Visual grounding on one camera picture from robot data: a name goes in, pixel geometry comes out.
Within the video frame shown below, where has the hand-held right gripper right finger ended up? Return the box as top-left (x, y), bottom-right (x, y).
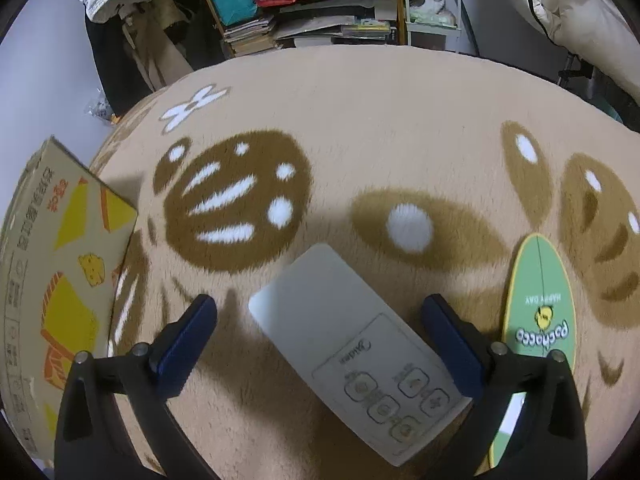
top-left (420, 294), bottom-right (588, 480)

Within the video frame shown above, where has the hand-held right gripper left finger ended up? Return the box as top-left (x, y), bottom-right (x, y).
top-left (53, 294), bottom-right (218, 480)

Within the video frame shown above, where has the white remote control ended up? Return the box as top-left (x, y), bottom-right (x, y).
top-left (248, 243), bottom-right (473, 467)

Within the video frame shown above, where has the cardboard box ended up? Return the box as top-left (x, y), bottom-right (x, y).
top-left (0, 136), bottom-right (139, 471)

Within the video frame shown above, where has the green oval board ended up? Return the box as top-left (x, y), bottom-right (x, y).
top-left (487, 233), bottom-right (577, 471)

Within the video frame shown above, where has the brown patterned plush blanket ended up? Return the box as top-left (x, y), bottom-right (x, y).
top-left (90, 44), bottom-right (640, 480)

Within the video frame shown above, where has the clear plastic bag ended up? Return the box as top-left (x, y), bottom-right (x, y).
top-left (85, 99), bottom-right (122, 123)

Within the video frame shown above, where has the dark hanging clothing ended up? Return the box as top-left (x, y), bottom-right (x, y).
top-left (85, 10), bottom-right (156, 116)

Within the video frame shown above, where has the stack of books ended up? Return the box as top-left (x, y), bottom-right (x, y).
top-left (222, 15), bottom-right (278, 58)

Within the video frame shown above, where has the white storage cart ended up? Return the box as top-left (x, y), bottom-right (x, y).
top-left (400, 0), bottom-right (463, 51)

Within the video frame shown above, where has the pile of papers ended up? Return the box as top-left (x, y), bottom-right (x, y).
top-left (275, 0), bottom-right (398, 48)

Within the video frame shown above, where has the wooden shelf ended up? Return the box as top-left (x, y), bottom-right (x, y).
top-left (192, 0), bottom-right (406, 58)

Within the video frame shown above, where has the dark metal frame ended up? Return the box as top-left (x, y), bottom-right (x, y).
top-left (557, 52), bottom-right (596, 96)

